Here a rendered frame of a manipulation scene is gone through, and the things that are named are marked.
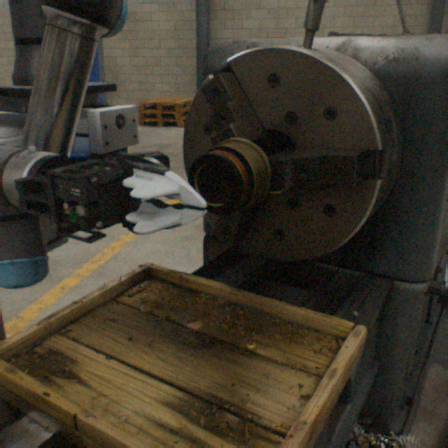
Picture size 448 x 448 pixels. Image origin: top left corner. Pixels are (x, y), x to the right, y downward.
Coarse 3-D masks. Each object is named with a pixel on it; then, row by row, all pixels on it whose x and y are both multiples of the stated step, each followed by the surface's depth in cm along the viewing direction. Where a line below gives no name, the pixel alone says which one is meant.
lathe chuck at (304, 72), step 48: (288, 48) 60; (288, 96) 62; (336, 96) 58; (192, 144) 72; (336, 144) 60; (384, 144) 59; (288, 192) 66; (336, 192) 62; (384, 192) 64; (288, 240) 68; (336, 240) 64
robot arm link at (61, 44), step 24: (48, 0) 63; (72, 0) 62; (48, 24) 65; (72, 24) 64; (96, 24) 64; (48, 48) 65; (72, 48) 65; (96, 48) 68; (48, 72) 65; (72, 72) 66; (48, 96) 66; (72, 96) 67; (48, 120) 67; (72, 120) 69; (24, 144) 69; (48, 144) 68; (72, 144) 72
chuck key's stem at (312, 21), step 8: (312, 0) 60; (320, 0) 59; (312, 8) 60; (320, 8) 60; (312, 16) 60; (320, 16) 61; (304, 24) 61; (312, 24) 61; (320, 24) 61; (304, 32) 62; (312, 32) 61; (304, 40) 62; (312, 40) 62
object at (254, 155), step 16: (224, 144) 56; (240, 144) 56; (208, 160) 53; (224, 160) 52; (240, 160) 54; (256, 160) 55; (192, 176) 55; (208, 176) 59; (224, 176) 61; (240, 176) 52; (256, 176) 54; (208, 192) 58; (224, 192) 60; (240, 192) 52; (256, 192) 55; (208, 208) 55; (224, 208) 54; (240, 208) 56
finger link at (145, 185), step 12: (132, 180) 47; (144, 180) 47; (156, 180) 47; (168, 180) 46; (180, 180) 46; (132, 192) 44; (144, 192) 44; (156, 192) 44; (168, 192) 45; (180, 192) 46; (192, 192) 45; (192, 204) 45; (204, 204) 45
